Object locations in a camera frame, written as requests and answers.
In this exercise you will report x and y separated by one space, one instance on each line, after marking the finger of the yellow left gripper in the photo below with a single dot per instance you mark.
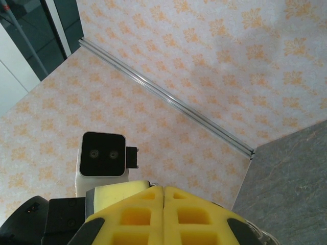
115 195

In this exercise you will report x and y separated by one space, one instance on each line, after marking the dark room cabinet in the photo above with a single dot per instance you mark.
38 33

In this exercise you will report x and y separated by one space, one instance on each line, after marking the aluminium frame post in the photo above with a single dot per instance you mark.
163 93

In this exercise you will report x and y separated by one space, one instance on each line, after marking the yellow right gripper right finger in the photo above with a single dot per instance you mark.
194 222

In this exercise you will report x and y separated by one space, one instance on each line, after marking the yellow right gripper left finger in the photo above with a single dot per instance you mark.
132 222

